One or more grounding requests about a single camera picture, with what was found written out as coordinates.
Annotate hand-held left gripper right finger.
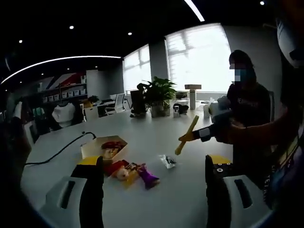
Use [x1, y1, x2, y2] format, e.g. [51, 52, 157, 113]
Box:
[204, 154, 273, 228]

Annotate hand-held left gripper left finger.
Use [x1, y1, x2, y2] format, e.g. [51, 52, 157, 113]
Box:
[38, 155, 105, 228]

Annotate yellow food tongs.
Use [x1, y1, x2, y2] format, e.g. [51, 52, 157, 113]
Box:
[174, 115, 200, 156]

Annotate clear packet with black food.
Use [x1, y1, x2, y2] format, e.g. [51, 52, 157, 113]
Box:
[159, 154, 178, 170]

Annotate clear bun food packet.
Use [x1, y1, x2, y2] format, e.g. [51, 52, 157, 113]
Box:
[113, 167, 131, 181]

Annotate yellow food snack packet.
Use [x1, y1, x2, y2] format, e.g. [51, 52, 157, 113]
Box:
[121, 172, 141, 190]

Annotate beige hexagonal container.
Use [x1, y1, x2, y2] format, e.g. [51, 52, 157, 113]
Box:
[80, 135, 129, 167]

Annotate dark printed food packet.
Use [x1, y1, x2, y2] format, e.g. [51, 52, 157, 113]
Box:
[125, 162, 142, 173]

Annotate purple food snack packet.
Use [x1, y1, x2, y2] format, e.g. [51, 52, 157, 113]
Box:
[138, 163, 161, 190]

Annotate person's right hand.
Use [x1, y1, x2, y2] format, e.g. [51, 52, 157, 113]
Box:
[214, 119, 249, 145]

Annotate white thermos bottle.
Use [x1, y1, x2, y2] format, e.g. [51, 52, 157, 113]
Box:
[189, 89, 197, 110]

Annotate black rounded object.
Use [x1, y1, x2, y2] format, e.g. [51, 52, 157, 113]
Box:
[174, 103, 190, 115]

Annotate large green potted plant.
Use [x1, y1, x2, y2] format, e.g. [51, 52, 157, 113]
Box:
[136, 76, 178, 118]

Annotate person's dark printed shirt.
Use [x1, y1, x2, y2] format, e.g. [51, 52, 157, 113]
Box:
[258, 66, 304, 212]

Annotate paper bag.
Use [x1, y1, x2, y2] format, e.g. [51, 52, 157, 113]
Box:
[129, 89, 147, 114]

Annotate white mesh office chair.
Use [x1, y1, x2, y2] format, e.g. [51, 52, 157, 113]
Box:
[104, 93, 126, 116]

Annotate white t-shirt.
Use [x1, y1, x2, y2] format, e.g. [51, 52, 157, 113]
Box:
[51, 102, 76, 129]

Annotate white drawer cabinet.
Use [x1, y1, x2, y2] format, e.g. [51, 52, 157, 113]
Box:
[84, 105, 99, 122]

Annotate open cardboard box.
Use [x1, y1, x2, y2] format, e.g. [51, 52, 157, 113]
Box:
[80, 99, 94, 109]

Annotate curved ceiling light strip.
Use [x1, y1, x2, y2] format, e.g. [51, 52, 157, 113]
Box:
[183, 0, 206, 22]

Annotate shelf with white boxes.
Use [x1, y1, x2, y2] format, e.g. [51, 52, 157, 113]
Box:
[35, 82, 88, 105]

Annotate long ceiling light strip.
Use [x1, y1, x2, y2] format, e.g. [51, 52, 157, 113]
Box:
[0, 55, 124, 86]

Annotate black table cable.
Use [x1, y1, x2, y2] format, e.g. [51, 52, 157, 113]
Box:
[25, 131, 97, 166]

